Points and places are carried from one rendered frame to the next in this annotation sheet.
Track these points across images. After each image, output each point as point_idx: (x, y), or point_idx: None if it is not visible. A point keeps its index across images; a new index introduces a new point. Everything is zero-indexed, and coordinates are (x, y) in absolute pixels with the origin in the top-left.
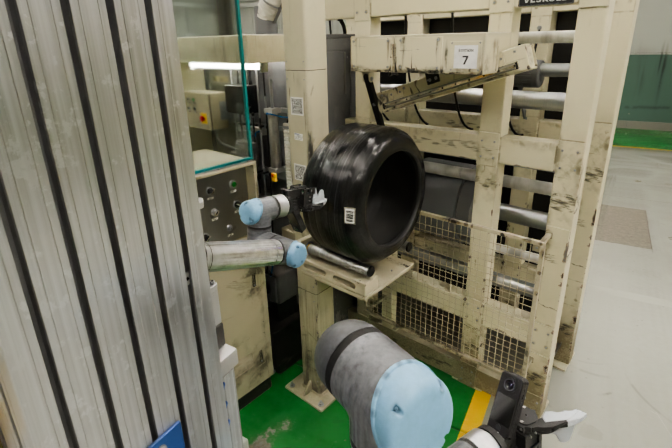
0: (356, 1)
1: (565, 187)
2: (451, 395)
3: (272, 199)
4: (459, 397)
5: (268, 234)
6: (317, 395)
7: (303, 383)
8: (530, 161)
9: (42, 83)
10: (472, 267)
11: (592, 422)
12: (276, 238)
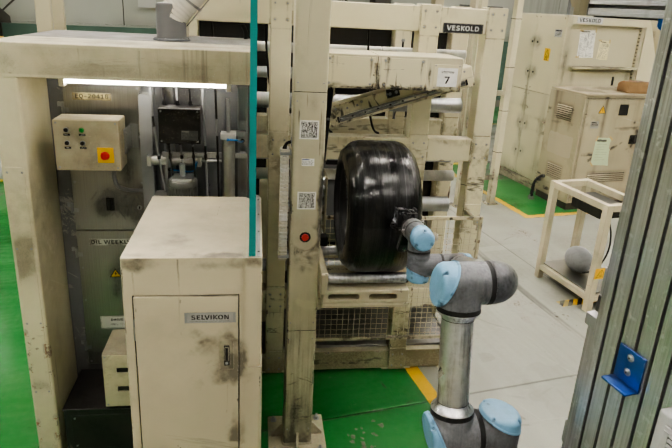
0: (274, 7)
1: (477, 172)
2: (396, 381)
3: (422, 223)
4: (402, 380)
5: (435, 255)
6: (307, 444)
7: (283, 442)
8: (451, 155)
9: None
10: None
11: (481, 350)
12: (447, 255)
